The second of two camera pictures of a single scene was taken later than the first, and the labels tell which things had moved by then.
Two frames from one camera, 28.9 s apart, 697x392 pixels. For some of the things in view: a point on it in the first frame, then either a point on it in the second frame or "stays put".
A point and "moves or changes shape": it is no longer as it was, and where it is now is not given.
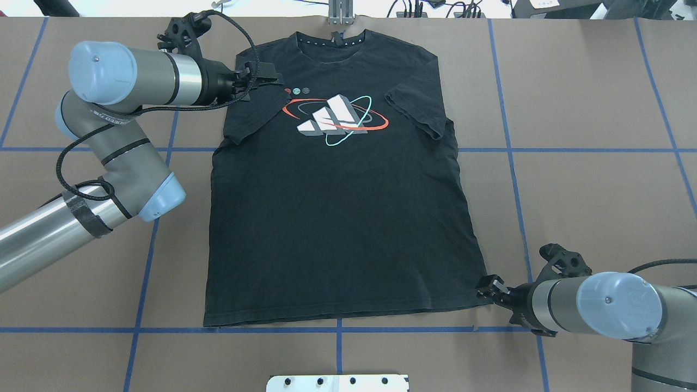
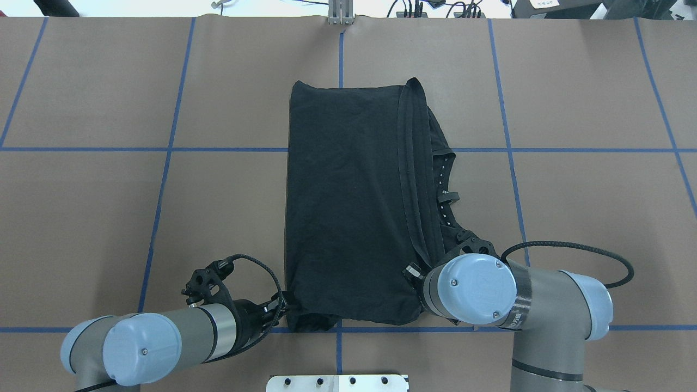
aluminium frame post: [341, 12] stays put
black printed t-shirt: [342, 196] moves or changes shape
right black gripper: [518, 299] to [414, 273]
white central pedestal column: [338, 383] stays put
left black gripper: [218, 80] to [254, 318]
